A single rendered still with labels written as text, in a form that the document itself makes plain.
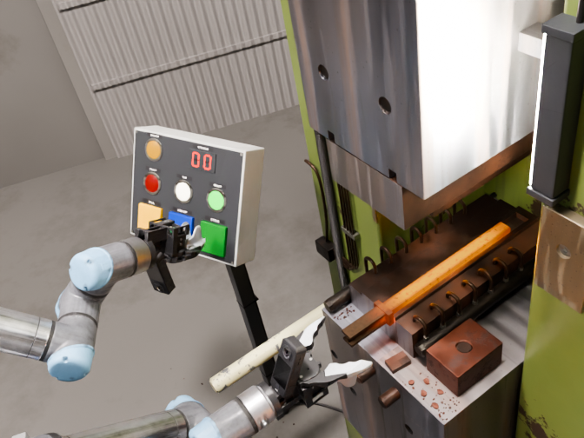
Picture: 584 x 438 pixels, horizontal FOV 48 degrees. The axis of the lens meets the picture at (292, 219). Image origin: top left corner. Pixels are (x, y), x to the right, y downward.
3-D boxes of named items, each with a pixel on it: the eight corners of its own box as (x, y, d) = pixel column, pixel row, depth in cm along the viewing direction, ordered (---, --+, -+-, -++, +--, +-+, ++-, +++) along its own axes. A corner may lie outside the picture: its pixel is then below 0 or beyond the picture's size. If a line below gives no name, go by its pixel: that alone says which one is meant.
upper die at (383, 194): (404, 230, 108) (401, 187, 102) (332, 179, 122) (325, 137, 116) (571, 122, 123) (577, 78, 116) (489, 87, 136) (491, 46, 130)
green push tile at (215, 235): (223, 258, 154) (225, 227, 152) (198, 250, 157) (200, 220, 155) (227, 256, 155) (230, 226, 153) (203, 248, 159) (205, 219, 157)
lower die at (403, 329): (414, 358, 131) (411, 332, 126) (351, 303, 145) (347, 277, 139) (553, 255, 146) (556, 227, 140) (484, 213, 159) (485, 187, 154)
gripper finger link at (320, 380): (347, 365, 124) (301, 368, 125) (346, 359, 123) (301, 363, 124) (348, 386, 121) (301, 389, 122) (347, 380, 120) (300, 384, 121)
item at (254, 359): (220, 399, 170) (215, 388, 167) (210, 386, 174) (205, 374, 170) (350, 310, 185) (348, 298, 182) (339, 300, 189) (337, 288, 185)
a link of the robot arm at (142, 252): (137, 282, 129) (108, 270, 133) (153, 275, 133) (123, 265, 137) (138, 246, 127) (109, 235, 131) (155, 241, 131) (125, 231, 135)
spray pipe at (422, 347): (424, 361, 128) (423, 351, 126) (413, 351, 130) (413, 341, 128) (542, 271, 139) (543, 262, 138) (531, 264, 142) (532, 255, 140)
